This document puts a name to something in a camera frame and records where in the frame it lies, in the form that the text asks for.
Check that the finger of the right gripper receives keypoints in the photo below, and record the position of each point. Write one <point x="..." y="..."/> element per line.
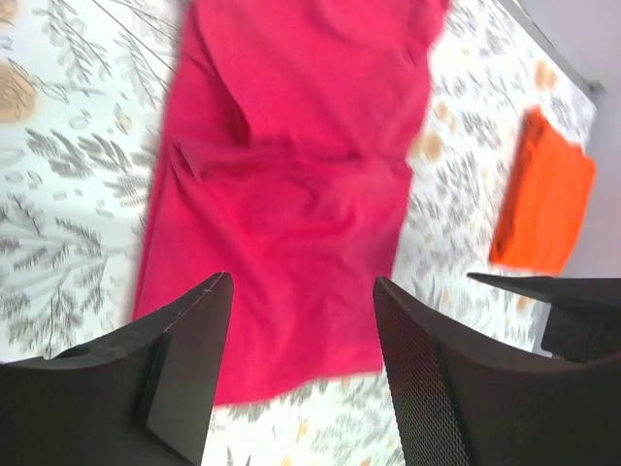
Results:
<point x="583" y="320"/>

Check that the floral table mat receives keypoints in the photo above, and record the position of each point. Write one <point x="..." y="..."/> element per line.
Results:
<point x="83" y="85"/>

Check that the magenta t-shirt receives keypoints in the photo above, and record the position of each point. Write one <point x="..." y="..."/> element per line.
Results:
<point x="284" y="164"/>

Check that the folded orange t-shirt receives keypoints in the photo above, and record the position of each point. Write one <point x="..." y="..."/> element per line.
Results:
<point x="546" y="202"/>

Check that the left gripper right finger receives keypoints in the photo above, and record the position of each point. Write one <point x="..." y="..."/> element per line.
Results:
<point x="462" y="398"/>

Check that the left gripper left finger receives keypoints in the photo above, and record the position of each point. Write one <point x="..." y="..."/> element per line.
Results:
<point x="140" y="395"/>

